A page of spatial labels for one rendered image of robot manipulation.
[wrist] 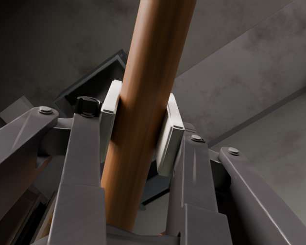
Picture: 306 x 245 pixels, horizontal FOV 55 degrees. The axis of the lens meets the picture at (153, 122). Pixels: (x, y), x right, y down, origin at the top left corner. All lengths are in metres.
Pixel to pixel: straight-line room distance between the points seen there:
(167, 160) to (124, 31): 3.56
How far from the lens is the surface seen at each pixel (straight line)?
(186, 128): 0.18
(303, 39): 4.09
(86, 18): 3.76
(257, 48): 3.90
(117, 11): 3.70
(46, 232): 2.30
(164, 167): 0.16
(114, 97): 0.17
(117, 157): 0.18
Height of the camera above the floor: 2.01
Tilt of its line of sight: 18 degrees down
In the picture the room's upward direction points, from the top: 37 degrees counter-clockwise
